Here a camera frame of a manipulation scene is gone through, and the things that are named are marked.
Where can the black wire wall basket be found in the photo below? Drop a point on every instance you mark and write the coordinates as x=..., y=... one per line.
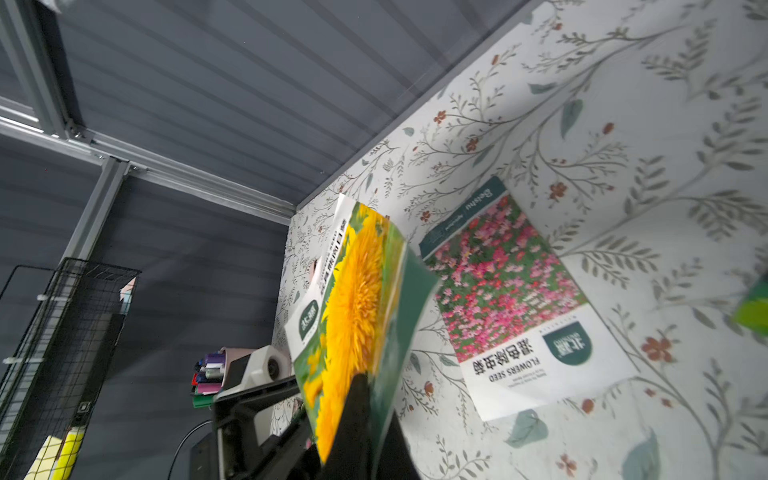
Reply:
x=53, y=379

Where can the red pink field seed packet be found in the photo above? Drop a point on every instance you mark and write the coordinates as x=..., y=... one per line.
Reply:
x=524, y=334

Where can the yellow sticky note pad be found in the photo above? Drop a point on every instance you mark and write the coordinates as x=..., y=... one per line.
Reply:
x=56, y=458

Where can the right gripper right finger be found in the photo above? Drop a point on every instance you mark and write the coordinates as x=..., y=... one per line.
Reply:
x=395, y=461

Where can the green leaf seed packet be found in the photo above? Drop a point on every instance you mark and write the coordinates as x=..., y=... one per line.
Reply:
x=752, y=312

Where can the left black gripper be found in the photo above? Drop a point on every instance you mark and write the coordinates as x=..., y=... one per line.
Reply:
x=235, y=449

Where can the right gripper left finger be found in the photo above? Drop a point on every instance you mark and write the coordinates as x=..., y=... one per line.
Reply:
x=349, y=457

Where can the yellow sunflower seed packet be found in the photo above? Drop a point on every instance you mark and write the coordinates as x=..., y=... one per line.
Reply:
x=358, y=317

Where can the pink marker cup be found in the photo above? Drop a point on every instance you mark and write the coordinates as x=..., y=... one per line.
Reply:
x=217, y=372

